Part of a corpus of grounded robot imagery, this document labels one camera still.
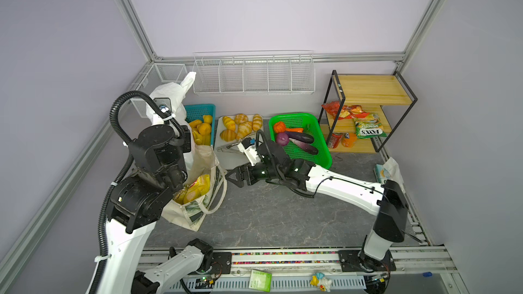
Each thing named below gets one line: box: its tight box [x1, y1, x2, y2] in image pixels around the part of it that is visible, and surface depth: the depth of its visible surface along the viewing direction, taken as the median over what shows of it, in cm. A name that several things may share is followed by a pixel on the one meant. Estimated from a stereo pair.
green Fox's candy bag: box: [354, 113, 388, 139], surface depth 93 cm
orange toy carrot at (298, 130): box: [285, 127, 304, 133], surface depth 114 cm
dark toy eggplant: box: [285, 131, 314, 144], surface depth 110 cm
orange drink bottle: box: [341, 132, 358, 148], surface depth 106 cm
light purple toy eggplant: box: [288, 137, 319, 156], surface depth 107 cm
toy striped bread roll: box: [219, 129, 237, 143], surface depth 111 cm
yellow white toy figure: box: [309, 272, 332, 293], surface depth 69 cm
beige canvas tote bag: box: [161, 143, 220, 232], surface depth 75 cm
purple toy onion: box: [275, 132, 290, 147], surface depth 107 cm
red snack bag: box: [321, 100, 371, 120], surface depth 88 cm
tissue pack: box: [373, 156, 406, 193], surface depth 92 cm
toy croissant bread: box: [236, 121, 253, 140], surface depth 114 cm
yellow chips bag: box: [174, 174, 211, 205], surface depth 80 cm
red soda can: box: [326, 132, 343, 149], surface depth 101 cm
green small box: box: [248, 269, 273, 293], surface depth 70 cm
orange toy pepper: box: [273, 121, 291, 134], surface depth 110 cm
